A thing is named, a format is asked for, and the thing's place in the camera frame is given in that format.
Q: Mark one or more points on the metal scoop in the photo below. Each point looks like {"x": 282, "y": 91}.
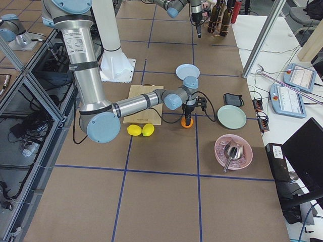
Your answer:
{"x": 233, "y": 151}

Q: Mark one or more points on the grey folded cloth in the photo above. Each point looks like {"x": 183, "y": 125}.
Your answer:
{"x": 233, "y": 99}

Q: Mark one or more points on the copper wire rack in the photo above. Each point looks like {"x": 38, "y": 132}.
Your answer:
{"x": 219, "y": 21}

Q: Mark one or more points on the pink bowl of ice cubes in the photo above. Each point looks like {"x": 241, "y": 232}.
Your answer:
{"x": 219, "y": 151}

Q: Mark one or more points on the lower yellow lemon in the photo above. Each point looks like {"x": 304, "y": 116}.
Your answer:
{"x": 134, "y": 130}

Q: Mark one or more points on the yellow lemon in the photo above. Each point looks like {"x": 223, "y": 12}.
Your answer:
{"x": 148, "y": 130}
{"x": 134, "y": 130}

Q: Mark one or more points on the teach pendant tablet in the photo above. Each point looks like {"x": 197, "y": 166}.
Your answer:
{"x": 300, "y": 77}
{"x": 287, "y": 101}

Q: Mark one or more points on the near teach pendant tablet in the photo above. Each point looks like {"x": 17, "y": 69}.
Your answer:
{"x": 287, "y": 101}

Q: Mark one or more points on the light green plate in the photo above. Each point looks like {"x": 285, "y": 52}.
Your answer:
{"x": 231, "y": 117}

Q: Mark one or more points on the red cylinder bottle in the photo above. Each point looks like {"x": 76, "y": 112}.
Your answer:
{"x": 236, "y": 9}

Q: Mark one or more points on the black computer monitor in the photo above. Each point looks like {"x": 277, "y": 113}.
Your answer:
{"x": 303, "y": 151}

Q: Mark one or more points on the lower black bottle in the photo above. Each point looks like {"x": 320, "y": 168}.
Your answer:
{"x": 226, "y": 19}

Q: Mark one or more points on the aluminium frame post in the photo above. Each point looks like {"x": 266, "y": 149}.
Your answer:
{"x": 265, "y": 31}

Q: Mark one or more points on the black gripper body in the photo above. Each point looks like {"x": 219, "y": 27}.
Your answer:
{"x": 188, "y": 108}

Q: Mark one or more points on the orange mandarin fruit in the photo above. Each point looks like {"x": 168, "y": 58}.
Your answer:
{"x": 182, "y": 123}

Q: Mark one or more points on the light blue plate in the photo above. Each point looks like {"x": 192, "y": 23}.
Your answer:
{"x": 185, "y": 70}

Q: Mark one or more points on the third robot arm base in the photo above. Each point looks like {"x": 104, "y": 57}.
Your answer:
{"x": 15, "y": 34}

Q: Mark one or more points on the black computer box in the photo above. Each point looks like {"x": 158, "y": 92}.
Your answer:
{"x": 294, "y": 202}

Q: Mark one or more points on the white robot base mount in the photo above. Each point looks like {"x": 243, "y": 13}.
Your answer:
{"x": 115, "y": 66}

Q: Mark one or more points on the upper yellow lemon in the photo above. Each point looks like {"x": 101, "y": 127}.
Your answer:
{"x": 148, "y": 130}

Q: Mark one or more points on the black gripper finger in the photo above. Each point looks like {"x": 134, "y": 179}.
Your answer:
{"x": 198, "y": 29}
{"x": 189, "y": 120}
{"x": 186, "y": 120}

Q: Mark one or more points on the wooden cutting board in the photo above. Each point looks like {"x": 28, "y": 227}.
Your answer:
{"x": 140, "y": 113}

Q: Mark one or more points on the upper black bottle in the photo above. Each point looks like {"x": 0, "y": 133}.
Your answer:
{"x": 214, "y": 16}

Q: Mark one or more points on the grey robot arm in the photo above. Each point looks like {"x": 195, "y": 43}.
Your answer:
{"x": 173, "y": 8}
{"x": 91, "y": 38}

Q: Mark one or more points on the far teach pendant tablet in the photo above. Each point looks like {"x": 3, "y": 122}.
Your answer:
{"x": 300, "y": 77}

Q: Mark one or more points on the black bottle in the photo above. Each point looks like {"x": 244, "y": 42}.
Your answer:
{"x": 214, "y": 16}
{"x": 226, "y": 19}

